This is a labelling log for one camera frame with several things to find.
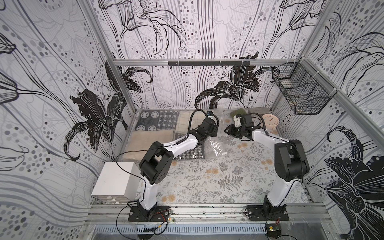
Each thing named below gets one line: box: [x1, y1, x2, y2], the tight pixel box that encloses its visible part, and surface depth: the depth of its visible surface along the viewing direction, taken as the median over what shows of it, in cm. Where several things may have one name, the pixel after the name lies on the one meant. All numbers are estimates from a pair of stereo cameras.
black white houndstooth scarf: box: [173, 143, 204, 160], surface depth 92 cm
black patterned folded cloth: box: [135, 109, 180, 132], surface depth 110 cm
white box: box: [91, 162, 141, 205], surface depth 72 cm
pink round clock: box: [262, 113, 279, 135], surface depth 110 cm
